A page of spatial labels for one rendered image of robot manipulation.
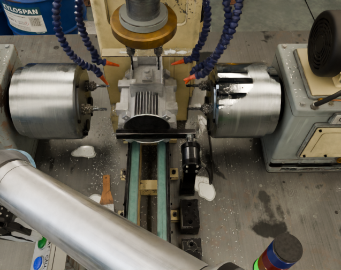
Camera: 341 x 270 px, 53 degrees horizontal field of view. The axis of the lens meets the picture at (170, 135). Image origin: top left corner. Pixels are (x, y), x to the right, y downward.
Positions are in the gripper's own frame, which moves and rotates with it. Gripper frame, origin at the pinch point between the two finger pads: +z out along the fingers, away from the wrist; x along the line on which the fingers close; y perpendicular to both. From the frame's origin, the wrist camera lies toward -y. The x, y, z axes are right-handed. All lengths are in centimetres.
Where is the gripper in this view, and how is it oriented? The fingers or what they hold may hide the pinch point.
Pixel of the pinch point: (36, 240)
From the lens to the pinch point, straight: 92.1
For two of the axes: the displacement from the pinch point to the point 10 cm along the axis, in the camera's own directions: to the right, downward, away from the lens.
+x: -8.0, 3.6, 4.8
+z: 6.0, 4.5, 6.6
